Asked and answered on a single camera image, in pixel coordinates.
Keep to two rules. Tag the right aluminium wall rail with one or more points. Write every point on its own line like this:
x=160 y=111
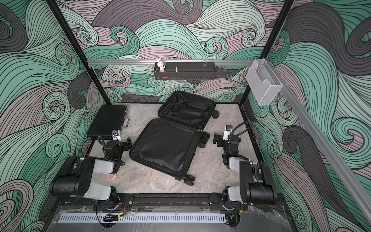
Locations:
x=346 y=175

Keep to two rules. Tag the clear acrylic wall holder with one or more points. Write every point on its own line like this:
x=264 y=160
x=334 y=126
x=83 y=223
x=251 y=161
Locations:
x=263 y=80

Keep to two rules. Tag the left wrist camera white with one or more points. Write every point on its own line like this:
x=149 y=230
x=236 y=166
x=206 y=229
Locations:
x=116 y=135

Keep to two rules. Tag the black briefcase case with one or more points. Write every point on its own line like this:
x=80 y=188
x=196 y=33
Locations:
x=109 y=118

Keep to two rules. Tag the white slotted cable duct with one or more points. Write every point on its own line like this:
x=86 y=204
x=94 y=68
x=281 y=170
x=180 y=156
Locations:
x=143 y=218

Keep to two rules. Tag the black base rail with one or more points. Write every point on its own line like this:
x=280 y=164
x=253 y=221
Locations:
x=131 y=201

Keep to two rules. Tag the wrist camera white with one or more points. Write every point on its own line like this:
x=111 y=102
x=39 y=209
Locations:
x=116 y=135
x=227 y=132

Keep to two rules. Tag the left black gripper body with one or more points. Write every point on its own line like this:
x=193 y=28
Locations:
x=123 y=148

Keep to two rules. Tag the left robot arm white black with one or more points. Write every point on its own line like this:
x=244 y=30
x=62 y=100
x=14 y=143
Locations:
x=74 y=179

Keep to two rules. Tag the white hard-shell suitcase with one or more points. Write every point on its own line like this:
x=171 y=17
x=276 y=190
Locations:
x=168 y=143

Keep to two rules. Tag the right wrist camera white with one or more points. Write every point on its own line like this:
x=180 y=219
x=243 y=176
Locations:
x=227 y=132

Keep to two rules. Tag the pink small toy sticker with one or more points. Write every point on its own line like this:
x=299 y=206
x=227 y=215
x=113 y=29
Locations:
x=111 y=177

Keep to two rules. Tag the white bunny figurine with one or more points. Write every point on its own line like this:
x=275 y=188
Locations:
x=161 y=65

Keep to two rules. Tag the black wall shelf tray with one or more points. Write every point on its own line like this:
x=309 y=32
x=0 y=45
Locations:
x=186 y=71

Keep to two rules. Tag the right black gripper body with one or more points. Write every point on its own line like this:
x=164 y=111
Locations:
x=221 y=142

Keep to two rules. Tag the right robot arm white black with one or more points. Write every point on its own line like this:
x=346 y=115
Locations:
x=256 y=184

